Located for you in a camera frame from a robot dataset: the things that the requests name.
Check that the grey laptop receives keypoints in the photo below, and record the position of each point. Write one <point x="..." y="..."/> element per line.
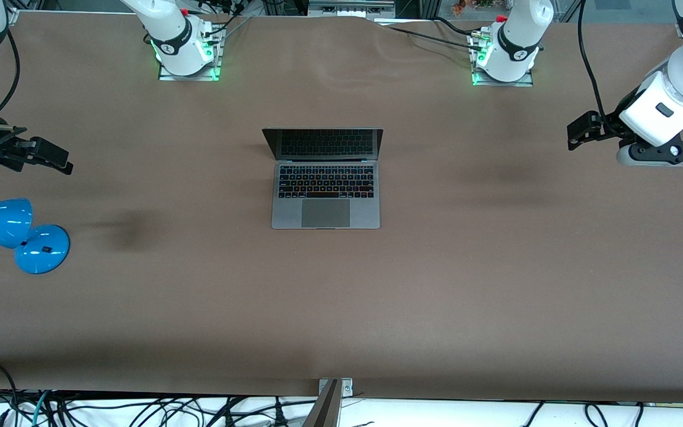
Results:
<point x="324" y="213"/>

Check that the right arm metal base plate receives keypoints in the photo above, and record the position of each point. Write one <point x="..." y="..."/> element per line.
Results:
<point x="190" y="77"/>

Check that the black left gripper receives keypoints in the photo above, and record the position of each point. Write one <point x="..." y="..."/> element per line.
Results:
<point x="609" y="127"/>

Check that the metal table edge bracket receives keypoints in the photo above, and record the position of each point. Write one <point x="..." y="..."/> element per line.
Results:
<point x="326" y="409"/>

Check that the grey power strip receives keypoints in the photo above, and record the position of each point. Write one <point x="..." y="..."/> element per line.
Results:
<point x="350" y="9"/>

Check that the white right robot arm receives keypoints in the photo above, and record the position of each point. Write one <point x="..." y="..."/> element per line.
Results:
<point x="169" y="24"/>

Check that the aluminium frame corner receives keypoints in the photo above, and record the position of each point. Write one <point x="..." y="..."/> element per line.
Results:
<point x="14" y="15"/>

